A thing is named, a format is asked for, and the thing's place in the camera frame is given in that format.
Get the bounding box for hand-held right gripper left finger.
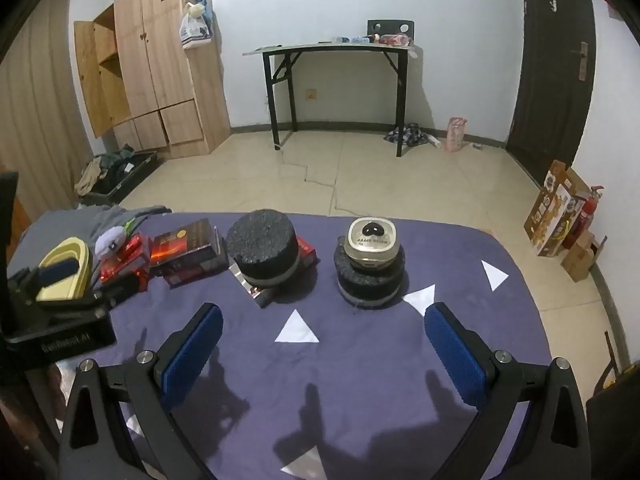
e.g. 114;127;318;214
57;302;226;480

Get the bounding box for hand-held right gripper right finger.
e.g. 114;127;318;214
424;301;593;480

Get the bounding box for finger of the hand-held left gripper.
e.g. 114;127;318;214
9;258;86;306
45;275;149;318

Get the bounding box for yellow plastic basin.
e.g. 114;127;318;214
35;237;95;306

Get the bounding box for red white cigarette box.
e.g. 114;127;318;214
229;264;282;309

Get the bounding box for dark red cigarette carton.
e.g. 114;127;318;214
149;218;231;289

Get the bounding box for black foam cylinder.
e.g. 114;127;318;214
225;208;301;289
332;249;407;311

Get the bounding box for silver round device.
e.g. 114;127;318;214
344;216;399;269

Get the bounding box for grey blanket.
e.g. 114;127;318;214
10;205;173;281

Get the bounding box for white plush toy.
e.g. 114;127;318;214
95;217;138;261

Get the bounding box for beige clothes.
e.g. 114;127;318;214
75;144;136;196

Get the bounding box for purple bed sheet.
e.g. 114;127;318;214
55;210;553;480

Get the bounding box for black open suitcase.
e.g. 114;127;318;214
80;149;163;206

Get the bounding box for brown cardboard box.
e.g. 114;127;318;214
560;230;601;283

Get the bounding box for beige curtain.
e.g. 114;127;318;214
0;0;96;221

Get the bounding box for dark object with yellow trim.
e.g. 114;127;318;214
585;330;640;480

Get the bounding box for printed cardboard box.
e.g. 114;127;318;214
523;160;591;257

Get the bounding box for red fire extinguisher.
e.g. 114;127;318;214
562;185;605;251

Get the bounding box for pink plastic bag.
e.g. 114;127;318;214
442;116;468;153

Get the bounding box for plaid clothes pile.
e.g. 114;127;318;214
384;122;436;148

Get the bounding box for wooden wardrobe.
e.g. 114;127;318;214
74;0;232;161

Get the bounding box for white plastic bag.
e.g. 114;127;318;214
180;0;217;51

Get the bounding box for dark door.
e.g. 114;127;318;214
505;0;596;186

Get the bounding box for black folding table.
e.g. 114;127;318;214
242;42;421;158

